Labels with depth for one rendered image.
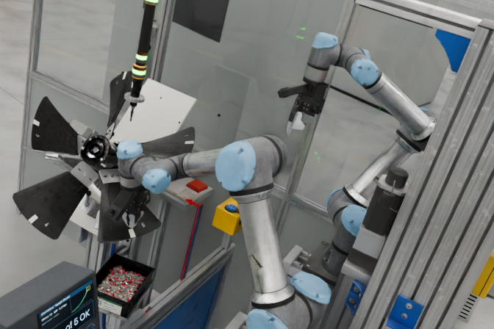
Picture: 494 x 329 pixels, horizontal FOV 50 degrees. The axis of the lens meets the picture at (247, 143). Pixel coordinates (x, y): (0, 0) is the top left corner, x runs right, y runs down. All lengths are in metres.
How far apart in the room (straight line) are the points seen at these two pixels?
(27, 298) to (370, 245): 0.95
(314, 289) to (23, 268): 2.19
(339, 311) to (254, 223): 0.54
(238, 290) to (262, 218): 1.56
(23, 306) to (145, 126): 1.18
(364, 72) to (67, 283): 1.01
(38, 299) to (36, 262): 2.10
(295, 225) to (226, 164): 1.27
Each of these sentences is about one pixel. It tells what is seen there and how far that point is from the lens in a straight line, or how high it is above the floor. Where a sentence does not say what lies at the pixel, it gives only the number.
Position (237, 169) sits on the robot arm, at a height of 1.57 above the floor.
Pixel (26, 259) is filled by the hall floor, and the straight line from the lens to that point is 3.44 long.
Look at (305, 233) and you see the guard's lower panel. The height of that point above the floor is 0.84.
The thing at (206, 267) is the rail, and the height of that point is 0.86.
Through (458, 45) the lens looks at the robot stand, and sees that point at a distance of 1.45.
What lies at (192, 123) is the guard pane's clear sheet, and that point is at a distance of 2.67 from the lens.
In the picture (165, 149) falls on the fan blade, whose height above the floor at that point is 1.29.
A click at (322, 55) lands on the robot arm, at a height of 1.77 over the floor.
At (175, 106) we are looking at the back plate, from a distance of 2.30.
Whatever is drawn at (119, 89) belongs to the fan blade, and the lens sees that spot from 2.15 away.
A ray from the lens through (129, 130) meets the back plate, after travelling 2.33.
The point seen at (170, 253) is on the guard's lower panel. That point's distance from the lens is 3.02.
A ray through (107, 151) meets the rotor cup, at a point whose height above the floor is 1.24.
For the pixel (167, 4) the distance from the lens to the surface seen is 2.65.
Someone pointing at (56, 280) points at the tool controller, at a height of 1.24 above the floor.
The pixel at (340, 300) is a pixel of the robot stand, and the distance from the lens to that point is 1.75.
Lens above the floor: 2.14
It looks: 23 degrees down
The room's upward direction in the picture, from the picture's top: 15 degrees clockwise
